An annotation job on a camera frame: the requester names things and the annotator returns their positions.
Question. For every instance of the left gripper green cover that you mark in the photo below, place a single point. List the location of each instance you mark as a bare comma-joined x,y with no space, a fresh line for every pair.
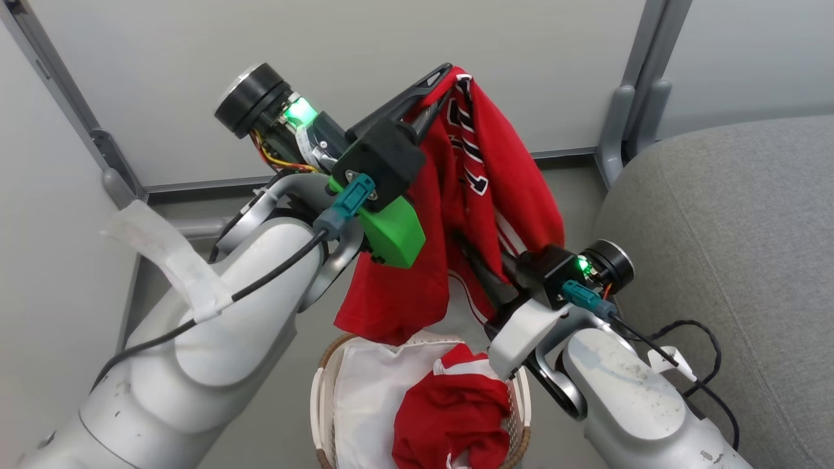
381,163

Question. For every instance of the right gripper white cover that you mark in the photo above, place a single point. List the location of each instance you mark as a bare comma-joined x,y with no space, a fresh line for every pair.
547,277

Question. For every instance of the red jersey with lettering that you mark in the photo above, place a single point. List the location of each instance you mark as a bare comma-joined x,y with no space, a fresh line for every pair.
443,195

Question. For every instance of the plain red garment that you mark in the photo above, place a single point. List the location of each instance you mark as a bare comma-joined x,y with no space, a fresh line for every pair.
449,410

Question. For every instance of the white cloth basket liner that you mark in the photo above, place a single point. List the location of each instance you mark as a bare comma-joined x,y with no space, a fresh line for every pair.
365,404

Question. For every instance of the white laundry basket brown rim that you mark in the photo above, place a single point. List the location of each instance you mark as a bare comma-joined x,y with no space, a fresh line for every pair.
316,404

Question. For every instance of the grey fabric sofa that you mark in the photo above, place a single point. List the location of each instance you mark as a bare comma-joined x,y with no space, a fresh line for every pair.
749,228

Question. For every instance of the grey partition corner post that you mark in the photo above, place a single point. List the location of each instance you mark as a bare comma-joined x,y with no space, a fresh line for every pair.
616,130

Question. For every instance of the grey partition base rail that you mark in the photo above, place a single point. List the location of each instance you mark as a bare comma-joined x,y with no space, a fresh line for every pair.
195,186

